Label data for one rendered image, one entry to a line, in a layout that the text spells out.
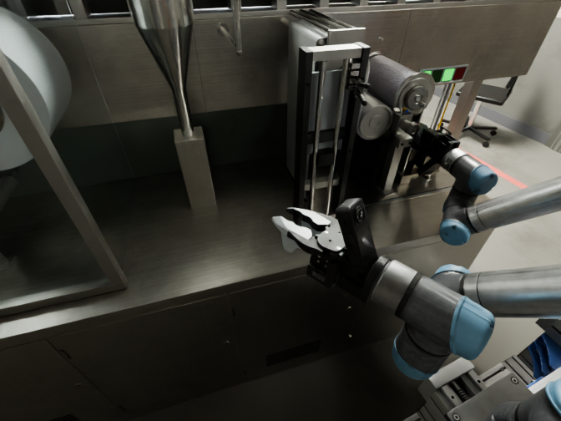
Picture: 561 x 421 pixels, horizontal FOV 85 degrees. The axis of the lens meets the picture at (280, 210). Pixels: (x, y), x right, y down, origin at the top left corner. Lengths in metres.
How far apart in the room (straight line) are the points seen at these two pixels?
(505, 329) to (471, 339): 1.73
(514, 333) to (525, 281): 1.65
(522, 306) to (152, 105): 1.15
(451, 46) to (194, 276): 1.36
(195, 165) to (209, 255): 0.29
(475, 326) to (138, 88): 1.13
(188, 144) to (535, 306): 0.89
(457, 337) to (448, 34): 1.30
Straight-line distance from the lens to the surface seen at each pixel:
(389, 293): 0.48
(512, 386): 1.01
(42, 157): 0.72
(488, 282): 0.60
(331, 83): 0.84
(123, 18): 1.17
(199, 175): 1.06
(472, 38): 1.67
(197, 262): 0.96
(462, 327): 0.48
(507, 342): 2.17
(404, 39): 1.45
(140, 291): 0.95
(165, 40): 0.88
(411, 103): 1.11
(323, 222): 0.56
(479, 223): 0.95
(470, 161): 1.05
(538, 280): 0.58
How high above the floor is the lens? 1.62
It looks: 41 degrees down
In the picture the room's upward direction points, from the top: straight up
